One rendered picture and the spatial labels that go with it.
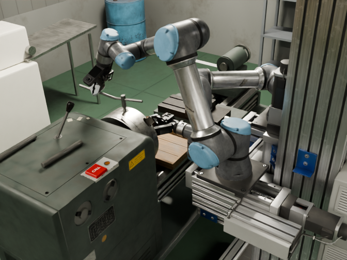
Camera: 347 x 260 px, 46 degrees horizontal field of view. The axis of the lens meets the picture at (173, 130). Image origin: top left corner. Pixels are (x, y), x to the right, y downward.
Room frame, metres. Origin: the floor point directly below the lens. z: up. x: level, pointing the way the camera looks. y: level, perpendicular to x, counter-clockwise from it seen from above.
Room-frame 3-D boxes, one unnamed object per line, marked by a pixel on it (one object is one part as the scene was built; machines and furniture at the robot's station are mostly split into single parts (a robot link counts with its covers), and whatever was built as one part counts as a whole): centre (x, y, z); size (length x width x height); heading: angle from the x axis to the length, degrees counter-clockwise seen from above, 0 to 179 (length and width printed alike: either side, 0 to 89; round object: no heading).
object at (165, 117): (1.86, 0.02, 1.08); 0.12 x 0.09 x 0.08; 54
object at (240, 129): (1.34, -0.24, 1.33); 0.13 x 0.12 x 0.14; 131
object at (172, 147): (1.97, 0.07, 0.89); 0.36 x 0.30 x 0.04; 56
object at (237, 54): (2.73, -0.44, 1.01); 0.30 x 0.20 x 0.29; 146
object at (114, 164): (1.26, 0.29, 1.23); 0.13 x 0.08 x 0.06; 146
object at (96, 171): (1.24, 0.30, 1.26); 0.06 x 0.06 x 0.02; 56
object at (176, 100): (2.25, -0.13, 0.95); 0.43 x 0.18 x 0.04; 56
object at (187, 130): (1.76, -0.11, 1.08); 0.11 x 0.08 x 0.09; 54
